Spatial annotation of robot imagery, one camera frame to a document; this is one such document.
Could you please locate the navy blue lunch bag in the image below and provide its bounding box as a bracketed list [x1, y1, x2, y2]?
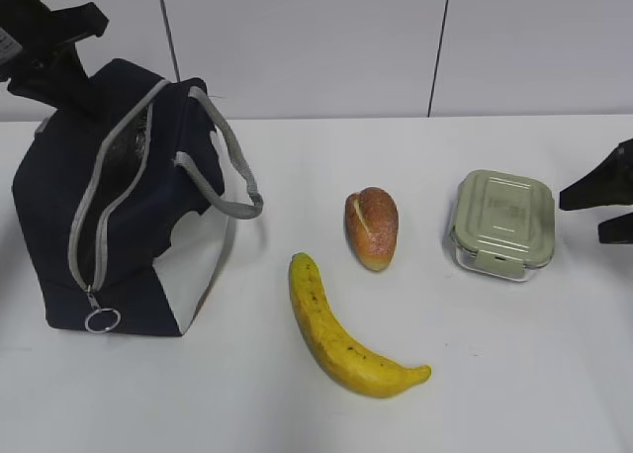
[12, 59, 263, 336]

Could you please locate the brown bread roll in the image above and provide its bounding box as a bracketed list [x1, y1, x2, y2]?
[345, 187, 399, 272]

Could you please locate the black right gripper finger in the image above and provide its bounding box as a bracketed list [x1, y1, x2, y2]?
[559, 139, 632, 210]
[597, 213, 633, 244]

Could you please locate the green lidded glass container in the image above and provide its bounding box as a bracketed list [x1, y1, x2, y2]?
[447, 169, 555, 282]

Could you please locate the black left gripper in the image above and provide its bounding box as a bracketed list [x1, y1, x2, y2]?
[1, 0, 109, 120]

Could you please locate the yellow banana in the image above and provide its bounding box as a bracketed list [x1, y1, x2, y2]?
[289, 252, 432, 399]

